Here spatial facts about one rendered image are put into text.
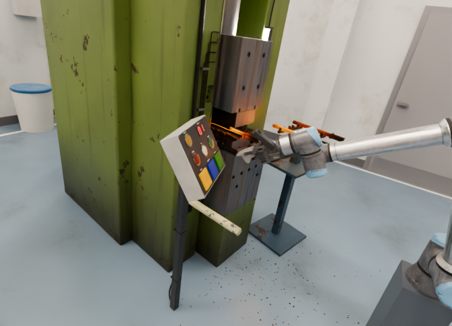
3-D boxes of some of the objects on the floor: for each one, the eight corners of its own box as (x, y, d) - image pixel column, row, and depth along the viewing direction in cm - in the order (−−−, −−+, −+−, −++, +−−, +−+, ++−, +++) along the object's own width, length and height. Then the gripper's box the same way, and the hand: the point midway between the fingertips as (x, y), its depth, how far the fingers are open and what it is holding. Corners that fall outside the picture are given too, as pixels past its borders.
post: (178, 306, 169) (194, 148, 124) (173, 311, 166) (187, 150, 121) (174, 302, 171) (187, 145, 126) (169, 306, 168) (181, 147, 123)
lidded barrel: (41, 120, 408) (35, 81, 384) (65, 127, 395) (60, 88, 372) (8, 128, 367) (-1, 85, 343) (34, 136, 355) (27, 93, 331)
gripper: (283, 160, 119) (239, 171, 127) (284, 152, 127) (243, 163, 135) (277, 142, 117) (232, 154, 124) (279, 135, 125) (237, 148, 132)
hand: (238, 153), depth 128 cm, fingers closed
